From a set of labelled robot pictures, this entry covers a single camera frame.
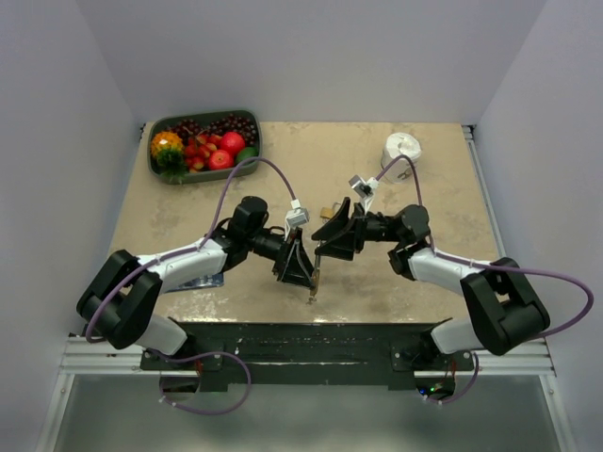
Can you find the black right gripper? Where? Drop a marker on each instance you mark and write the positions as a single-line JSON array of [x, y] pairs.
[[344, 248]]

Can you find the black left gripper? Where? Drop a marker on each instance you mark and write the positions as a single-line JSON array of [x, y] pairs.
[[293, 266]]

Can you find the large brass padlock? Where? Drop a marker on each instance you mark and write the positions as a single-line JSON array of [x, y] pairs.
[[316, 273]]

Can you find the small brass padlock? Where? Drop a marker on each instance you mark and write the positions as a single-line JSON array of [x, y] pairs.
[[328, 212]]

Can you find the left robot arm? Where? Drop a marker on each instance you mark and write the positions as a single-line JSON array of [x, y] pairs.
[[119, 303]]

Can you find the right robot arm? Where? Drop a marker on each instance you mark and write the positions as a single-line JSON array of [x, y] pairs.
[[503, 308]]

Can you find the blue blister pack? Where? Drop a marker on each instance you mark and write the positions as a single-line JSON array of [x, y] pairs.
[[205, 282]]

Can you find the white paper roll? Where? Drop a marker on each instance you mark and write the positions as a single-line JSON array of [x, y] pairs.
[[397, 144]]

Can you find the green lime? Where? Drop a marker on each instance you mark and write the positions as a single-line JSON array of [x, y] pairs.
[[246, 153]]

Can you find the green fruit tray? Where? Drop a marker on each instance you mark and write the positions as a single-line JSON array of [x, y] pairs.
[[195, 177]]

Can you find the red apple lower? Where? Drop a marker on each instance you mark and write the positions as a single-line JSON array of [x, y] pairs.
[[220, 160]]

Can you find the red apple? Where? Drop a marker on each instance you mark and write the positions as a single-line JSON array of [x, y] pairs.
[[220, 160], [232, 143]]

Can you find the red apple upper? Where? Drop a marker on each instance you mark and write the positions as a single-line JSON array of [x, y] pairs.
[[232, 143]]

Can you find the dark grape bunch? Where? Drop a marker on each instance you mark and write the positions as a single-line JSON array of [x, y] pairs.
[[239, 121]]

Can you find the small red fruits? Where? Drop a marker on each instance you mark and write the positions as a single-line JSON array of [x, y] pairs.
[[197, 152]]

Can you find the orange green fake fruit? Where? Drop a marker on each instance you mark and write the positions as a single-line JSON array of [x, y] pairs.
[[167, 150]]

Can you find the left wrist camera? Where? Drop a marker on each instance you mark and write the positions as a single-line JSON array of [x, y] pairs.
[[295, 217]]

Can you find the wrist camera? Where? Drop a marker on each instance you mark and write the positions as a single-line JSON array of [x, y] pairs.
[[365, 189], [295, 217]]

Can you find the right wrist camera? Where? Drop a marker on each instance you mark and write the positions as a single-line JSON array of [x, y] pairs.
[[365, 189]]

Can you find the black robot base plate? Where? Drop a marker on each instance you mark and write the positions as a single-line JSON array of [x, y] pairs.
[[396, 356]]

